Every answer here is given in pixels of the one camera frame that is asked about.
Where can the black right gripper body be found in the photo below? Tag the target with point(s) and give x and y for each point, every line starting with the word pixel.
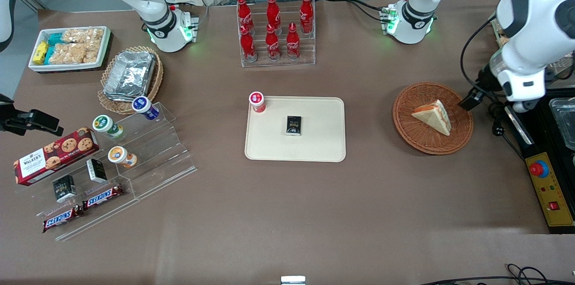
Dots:
pixel 10 118

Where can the triangular white bread sandwich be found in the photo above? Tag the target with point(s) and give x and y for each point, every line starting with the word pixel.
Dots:
pixel 433 116

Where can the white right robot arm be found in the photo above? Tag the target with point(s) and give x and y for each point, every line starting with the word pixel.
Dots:
pixel 152 6

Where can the brown round wicker basket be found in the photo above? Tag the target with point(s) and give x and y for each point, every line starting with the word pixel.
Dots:
pixel 417 139

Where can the light tan wicker basket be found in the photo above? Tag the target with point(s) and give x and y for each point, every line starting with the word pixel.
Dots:
pixel 155 82

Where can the cream plastic tray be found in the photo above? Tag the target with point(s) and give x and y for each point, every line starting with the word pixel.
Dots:
pixel 314 145

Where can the red Walkers cookie box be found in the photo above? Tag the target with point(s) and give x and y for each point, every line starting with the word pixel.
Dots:
pixel 54 154

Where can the black appliance housing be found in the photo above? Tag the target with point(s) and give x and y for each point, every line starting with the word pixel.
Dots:
pixel 546 132

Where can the clear plastic container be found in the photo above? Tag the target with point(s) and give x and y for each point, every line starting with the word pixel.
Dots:
pixel 565 123

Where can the green lid yogurt cup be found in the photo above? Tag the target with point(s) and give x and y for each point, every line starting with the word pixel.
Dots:
pixel 105 124

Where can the small black box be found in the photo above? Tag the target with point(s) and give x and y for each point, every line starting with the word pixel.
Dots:
pixel 96 170
pixel 294 125
pixel 64 188

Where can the teal snack pack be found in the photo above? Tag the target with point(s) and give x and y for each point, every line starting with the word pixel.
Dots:
pixel 55 39
pixel 49 54

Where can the yellow snack pack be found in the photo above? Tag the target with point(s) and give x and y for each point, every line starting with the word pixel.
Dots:
pixel 40 52

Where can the rice cracker bag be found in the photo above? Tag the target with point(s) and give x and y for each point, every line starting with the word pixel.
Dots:
pixel 83 35
pixel 67 53

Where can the orange lid yogurt cup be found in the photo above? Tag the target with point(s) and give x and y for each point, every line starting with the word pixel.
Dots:
pixel 120 156

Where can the red emergency stop button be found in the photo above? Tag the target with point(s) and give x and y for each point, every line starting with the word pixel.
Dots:
pixel 539 168

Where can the Snickers chocolate bar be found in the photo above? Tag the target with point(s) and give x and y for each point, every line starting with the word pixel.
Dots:
pixel 62 218
pixel 102 197

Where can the stack of foil trays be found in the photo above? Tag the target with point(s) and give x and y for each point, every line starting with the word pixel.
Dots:
pixel 130 76

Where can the white rectangular snack bin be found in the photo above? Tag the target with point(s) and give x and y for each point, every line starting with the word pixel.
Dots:
pixel 106 44

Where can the blue lid yogurt cup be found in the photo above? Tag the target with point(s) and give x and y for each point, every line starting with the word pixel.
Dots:
pixel 143 106

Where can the yellow control panel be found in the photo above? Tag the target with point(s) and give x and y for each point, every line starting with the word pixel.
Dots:
pixel 550 195

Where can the clear acrylic stepped shelf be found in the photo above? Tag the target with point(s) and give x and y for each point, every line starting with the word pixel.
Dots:
pixel 166 154

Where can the clear acrylic bottle rack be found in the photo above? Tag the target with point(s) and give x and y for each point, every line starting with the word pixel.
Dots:
pixel 305 58

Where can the red cola bottle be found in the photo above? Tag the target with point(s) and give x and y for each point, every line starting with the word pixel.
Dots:
pixel 273 11
pixel 272 44
pixel 293 44
pixel 244 13
pixel 248 46
pixel 306 13

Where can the red lid yogurt cup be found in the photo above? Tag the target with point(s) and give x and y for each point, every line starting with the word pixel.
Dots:
pixel 257 100

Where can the silver metal object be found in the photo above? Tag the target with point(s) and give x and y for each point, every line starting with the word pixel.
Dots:
pixel 293 280

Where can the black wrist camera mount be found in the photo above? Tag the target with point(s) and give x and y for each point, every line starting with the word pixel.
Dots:
pixel 485 79

